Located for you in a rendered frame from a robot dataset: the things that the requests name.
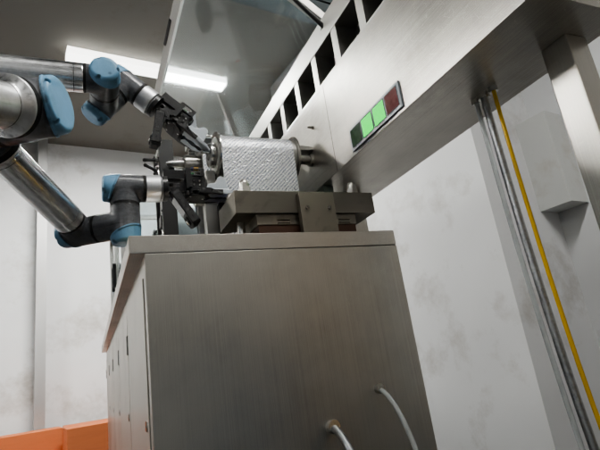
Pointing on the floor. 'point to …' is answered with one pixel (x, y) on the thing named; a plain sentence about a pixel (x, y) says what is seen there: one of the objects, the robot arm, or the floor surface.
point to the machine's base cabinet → (266, 353)
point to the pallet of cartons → (61, 437)
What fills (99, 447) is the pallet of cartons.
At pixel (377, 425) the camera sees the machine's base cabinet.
